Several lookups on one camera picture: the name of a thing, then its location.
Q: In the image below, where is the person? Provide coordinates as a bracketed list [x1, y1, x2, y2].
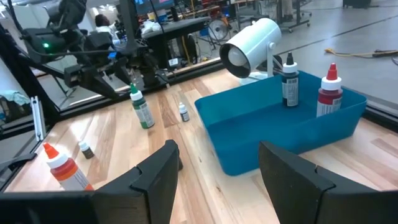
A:
[94, 14, 121, 44]

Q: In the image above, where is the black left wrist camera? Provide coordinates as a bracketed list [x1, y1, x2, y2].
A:
[83, 30, 114, 52]

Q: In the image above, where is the red food colouring bottle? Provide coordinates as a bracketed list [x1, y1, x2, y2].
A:
[316, 62, 344, 118]

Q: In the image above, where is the green food colouring bottle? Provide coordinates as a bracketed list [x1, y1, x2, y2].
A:
[129, 82, 155, 130]

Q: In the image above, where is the round white fan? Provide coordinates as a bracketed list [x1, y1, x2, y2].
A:
[207, 18, 230, 42]

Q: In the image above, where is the orange food colouring bottle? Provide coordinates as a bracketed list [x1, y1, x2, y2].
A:
[42, 142, 95, 192]

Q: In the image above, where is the yellow floor cable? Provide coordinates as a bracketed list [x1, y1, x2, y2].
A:
[324, 47, 398, 60]

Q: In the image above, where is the silver aluminium extrusion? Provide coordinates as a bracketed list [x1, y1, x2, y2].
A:
[30, 95, 48, 143]

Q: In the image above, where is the white spot lamp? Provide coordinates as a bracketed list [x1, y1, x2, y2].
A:
[219, 17, 283, 86]

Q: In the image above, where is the white cloth bundle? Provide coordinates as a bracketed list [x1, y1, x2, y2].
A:
[141, 20, 162, 35]

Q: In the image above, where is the blue plastic bin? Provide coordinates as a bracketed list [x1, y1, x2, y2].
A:
[194, 70, 368, 177]

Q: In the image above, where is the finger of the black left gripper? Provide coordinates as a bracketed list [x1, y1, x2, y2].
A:
[63, 64, 121, 100]
[115, 57, 137, 86]

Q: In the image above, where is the black food colouring bottle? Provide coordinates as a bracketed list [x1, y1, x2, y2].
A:
[281, 51, 300, 108]

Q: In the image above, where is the black rolling stand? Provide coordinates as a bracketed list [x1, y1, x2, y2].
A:
[276, 0, 312, 34]

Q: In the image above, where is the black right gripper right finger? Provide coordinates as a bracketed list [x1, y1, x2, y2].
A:
[258, 140, 398, 224]

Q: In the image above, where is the teal cloth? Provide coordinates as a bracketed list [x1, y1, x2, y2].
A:
[0, 90, 30, 106]

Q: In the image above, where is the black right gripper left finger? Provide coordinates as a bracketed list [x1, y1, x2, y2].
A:
[93, 139, 181, 224]

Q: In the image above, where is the computer monitor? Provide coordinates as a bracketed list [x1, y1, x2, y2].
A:
[134, 0, 175, 16]

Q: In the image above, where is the small white-capped dropper bottle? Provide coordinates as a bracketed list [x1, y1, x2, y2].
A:
[178, 101, 190, 123]
[78, 140, 95, 160]

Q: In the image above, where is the black background desk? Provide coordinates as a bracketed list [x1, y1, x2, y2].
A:
[141, 16, 212, 63]

